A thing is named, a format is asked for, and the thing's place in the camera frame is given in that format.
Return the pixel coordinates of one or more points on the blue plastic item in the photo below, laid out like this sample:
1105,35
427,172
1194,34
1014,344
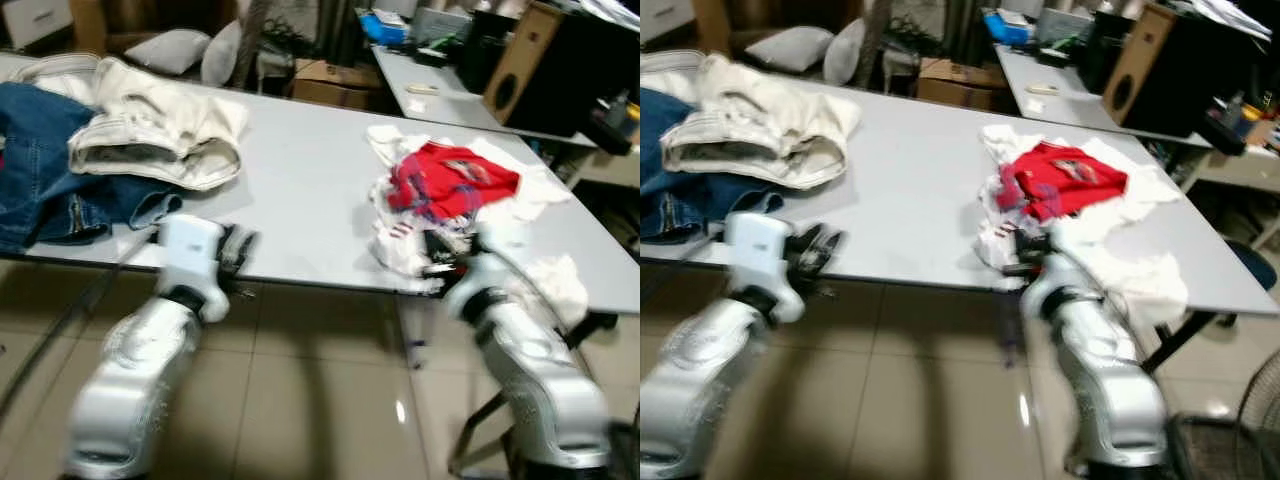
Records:
1008,28
385,28

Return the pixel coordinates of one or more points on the grey desk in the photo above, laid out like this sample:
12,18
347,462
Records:
470,115
1085,115

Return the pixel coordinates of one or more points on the white paper slip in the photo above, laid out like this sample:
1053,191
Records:
1035,105
415,105

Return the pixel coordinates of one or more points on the plaid cushioned chair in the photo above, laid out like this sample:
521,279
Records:
626,455
1200,452

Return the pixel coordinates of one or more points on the black soundbar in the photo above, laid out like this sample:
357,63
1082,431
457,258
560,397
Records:
1225,130
610,125

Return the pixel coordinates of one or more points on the dark blue round stool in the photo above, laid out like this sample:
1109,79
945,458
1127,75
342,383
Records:
1255,265

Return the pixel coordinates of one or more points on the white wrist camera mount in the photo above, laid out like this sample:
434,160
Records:
1068,270
760,250
497,265
190,255

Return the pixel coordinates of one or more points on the plain white t-shirt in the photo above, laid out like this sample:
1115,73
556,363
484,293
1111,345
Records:
1140,285
560,285

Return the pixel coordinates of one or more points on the white remote control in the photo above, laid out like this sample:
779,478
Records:
422,90
1042,90

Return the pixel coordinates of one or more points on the brown cardboard box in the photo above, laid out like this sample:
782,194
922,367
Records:
330,85
950,85

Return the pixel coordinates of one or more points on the cream trousers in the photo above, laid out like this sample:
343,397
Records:
160,120
760,120

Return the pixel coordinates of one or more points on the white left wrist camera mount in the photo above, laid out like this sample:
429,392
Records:
190,255
760,250

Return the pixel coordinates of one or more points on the wooden speaker black front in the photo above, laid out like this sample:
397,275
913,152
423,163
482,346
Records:
1190,75
570,70

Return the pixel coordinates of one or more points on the dark brown armchair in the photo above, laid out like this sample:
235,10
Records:
150,14
770,12

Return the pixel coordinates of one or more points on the grey pillow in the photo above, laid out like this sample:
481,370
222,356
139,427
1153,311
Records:
790,48
845,50
170,50
222,55

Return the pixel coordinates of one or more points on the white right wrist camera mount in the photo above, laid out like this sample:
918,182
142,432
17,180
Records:
1068,270
497,265

